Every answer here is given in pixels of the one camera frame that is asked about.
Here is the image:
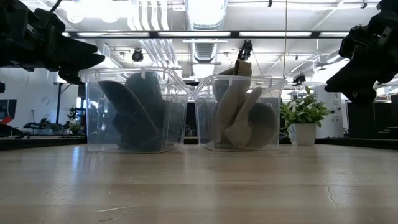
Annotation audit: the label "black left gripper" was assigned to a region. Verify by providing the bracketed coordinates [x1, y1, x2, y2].
[0, 0, 106, 85]

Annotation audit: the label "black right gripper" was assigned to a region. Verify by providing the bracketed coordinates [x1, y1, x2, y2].
[324, 0, 398, 106]

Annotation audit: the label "black baseball cap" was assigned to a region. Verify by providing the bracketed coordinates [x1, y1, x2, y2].
[97, 80, 160, 151]
[123, 72, 187, 152]

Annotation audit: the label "khaki baseball cap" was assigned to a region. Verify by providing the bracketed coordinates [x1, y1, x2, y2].
[213, 58, 253, 144]
[223, 86, 278, 150]

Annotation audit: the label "black monitor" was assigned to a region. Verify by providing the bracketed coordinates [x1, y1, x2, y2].
[346, 94, 398, 140]

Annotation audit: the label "white cabinet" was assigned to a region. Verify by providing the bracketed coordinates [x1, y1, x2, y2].
[313, 85, 345, 139]

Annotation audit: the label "black ceiling spotlight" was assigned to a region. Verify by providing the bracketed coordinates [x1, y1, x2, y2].
[292, 73, 308, 87]
[131, 48, 145, 63]

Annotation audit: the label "small background plant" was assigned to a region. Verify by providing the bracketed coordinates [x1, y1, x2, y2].
[68, 121, 84, 136]

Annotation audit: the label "green potted plant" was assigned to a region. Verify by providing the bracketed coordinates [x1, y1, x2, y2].
[279, 85, 334, 147]

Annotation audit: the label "clear plastic bin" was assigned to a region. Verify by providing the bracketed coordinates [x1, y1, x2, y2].
[78, 66, 193, 154]
[192, 74, 287, 152]

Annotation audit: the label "white ceiling pipes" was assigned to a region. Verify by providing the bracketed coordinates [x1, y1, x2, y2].
[129, 0, 180, 68]

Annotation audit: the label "black vertical post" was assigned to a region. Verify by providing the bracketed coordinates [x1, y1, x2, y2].
[55, 82, 64, 126]

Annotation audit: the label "dark wall screen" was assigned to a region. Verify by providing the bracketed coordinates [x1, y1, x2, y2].
[0, 98, 18, 126]

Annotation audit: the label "black aluminium table frame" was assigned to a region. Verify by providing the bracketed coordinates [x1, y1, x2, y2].
[0, 134, 398, 151]

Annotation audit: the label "black ceiling camera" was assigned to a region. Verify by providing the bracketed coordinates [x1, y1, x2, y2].
[237, 39, 254, 62]

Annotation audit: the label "silver ventilation duct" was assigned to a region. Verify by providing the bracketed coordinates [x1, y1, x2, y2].
[184, 0, 230, 64]

